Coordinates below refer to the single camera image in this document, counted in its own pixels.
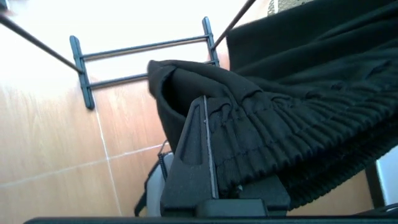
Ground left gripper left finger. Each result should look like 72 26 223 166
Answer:
160 95 219 218

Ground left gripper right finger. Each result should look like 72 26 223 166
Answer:
239 174 292 217

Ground black shorts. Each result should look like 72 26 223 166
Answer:
147 0 398 210

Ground black clothes rack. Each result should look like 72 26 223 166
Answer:
0 0 257 111

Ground white laundry basket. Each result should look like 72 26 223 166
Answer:
267 0 315 16

